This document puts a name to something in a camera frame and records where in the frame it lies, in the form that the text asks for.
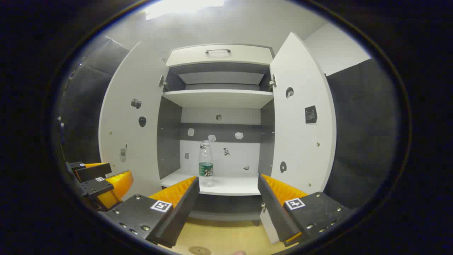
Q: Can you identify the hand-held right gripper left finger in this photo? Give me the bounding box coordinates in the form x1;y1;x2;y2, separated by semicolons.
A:
106;176;200;248

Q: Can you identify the white cabinet drawer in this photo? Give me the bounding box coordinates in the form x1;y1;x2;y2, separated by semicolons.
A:
166;44;275;68

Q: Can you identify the white cabinet door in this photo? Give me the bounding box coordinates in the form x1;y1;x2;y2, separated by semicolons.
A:
98;41;170;199
259;32;337;245

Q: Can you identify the clear plastic bottle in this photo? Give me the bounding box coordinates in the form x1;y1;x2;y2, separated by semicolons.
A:
198;140;214;187

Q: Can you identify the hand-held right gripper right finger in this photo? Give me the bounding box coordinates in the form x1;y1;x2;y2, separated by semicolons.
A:
258;174;354;247

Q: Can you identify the white cabinet shelf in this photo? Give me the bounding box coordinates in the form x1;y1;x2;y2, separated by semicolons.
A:
163;89;274;109

